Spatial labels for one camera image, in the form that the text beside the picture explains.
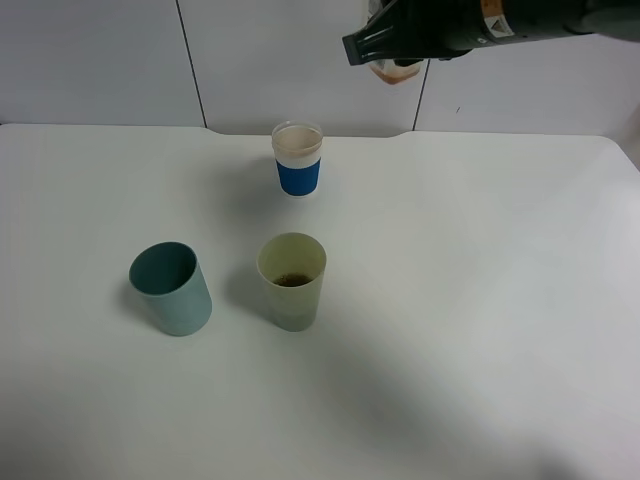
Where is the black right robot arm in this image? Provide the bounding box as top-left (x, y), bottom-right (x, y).
top-left (342, 0), bottom-right (639, 67)

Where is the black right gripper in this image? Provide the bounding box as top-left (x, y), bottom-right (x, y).
top-left (342, 0), bottom-right (488, 66)

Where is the clear plastic drink bottle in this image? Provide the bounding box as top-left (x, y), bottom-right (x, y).
top-left (364, 0), bottom-right (424, 85)

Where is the blue sleeved paper cup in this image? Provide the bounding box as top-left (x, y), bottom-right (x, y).
top-left (271, 121), bottom-right (323, 198)

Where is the pale green plastic cup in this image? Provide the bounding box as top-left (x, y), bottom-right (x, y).
top-left (256, 232), bottom-right (327, 332)

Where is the teal plastic cup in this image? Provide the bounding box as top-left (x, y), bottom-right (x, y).
top-left (129, 241), bottom-right (212, 337)

